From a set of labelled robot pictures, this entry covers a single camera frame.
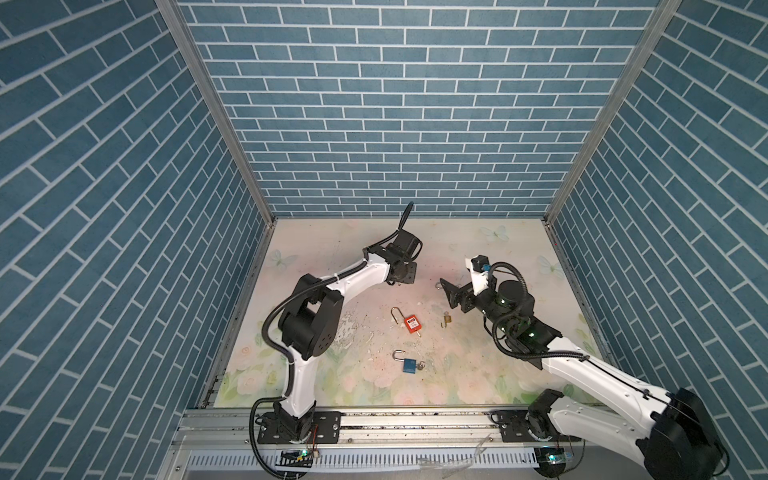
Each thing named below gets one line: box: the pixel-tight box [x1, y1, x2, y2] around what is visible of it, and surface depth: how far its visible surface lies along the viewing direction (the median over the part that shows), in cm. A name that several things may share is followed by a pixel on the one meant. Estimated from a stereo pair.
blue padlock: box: [392, 349, 426, 374], surface depth 85 cm
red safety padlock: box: [390, 306, 422, 338], surface depth 93 cm
